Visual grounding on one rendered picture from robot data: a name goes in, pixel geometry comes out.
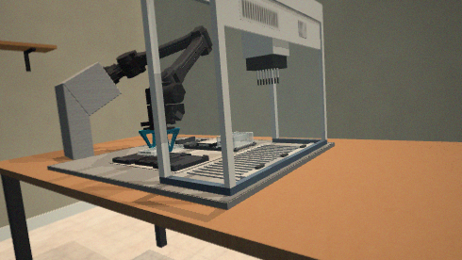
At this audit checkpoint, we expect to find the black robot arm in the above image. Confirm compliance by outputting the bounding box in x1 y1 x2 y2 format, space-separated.
102 50 152 106

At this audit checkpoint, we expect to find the white well plate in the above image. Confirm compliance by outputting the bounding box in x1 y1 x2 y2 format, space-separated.
137 147 157 156

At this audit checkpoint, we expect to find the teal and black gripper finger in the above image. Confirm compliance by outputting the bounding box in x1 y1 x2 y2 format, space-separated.
139 129 156 148

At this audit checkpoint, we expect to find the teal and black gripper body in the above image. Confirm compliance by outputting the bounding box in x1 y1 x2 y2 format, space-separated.
140 106 155 130

